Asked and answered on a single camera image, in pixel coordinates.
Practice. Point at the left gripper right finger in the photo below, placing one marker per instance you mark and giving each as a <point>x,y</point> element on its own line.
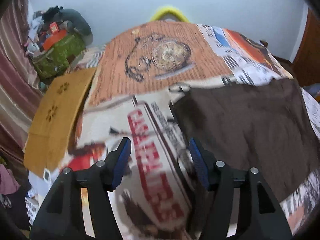
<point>243,205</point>

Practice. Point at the dark brown small garment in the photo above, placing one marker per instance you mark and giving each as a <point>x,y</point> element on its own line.
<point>245,126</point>

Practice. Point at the small white device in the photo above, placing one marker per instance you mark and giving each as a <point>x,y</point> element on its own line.
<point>47,175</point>

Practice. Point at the pink cloth pile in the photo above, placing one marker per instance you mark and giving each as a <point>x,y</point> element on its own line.
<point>9,184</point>

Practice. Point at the striped maroon curtain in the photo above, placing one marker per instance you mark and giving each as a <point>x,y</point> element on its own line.
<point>20,94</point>

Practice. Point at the printed newspaper-pattern bed cover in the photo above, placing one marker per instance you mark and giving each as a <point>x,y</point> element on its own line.
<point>128,172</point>

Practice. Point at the blue-grey cloth on floor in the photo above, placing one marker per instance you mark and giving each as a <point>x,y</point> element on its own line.
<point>314,91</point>

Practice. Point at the green fabric storage bag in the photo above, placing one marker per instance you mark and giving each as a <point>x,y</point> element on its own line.
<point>57,59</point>

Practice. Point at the brown wooden door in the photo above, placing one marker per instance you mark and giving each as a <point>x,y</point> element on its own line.
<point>306,64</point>

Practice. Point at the orange box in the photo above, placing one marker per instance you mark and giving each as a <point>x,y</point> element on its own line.
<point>53,39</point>

